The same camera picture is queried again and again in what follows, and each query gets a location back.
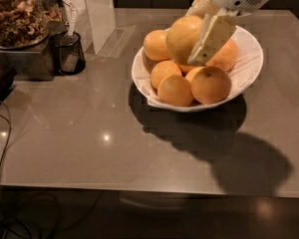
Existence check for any black mesh cup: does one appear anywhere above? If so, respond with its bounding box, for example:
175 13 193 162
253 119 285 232
50 32 86 76

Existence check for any black cable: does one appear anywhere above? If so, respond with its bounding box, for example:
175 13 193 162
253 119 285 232
0 95 104 239

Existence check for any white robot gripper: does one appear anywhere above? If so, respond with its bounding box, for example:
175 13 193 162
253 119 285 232
186 0 270 66

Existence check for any hidden bottom orange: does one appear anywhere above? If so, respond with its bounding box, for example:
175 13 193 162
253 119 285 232
179 65 201 82

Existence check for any white paper bowl liner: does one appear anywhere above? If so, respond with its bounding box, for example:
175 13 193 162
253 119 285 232
135 27 263 110

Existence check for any small left middle orange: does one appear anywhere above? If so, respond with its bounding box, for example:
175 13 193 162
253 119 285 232
150 61 182 89

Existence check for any glass jar of walnuts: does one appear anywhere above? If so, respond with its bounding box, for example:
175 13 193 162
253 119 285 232
0 0 49 50

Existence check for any metal box stand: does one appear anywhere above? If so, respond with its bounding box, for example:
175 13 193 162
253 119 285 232
0 21 66 81

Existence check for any white spoon in cup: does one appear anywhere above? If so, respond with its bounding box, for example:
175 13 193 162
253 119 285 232
60 3 78 46

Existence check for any white bowl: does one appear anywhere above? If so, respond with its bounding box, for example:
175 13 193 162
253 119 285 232
131 25 264 114

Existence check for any white acrylic sign stand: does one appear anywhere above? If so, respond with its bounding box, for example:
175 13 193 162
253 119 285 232
63 0 134 59

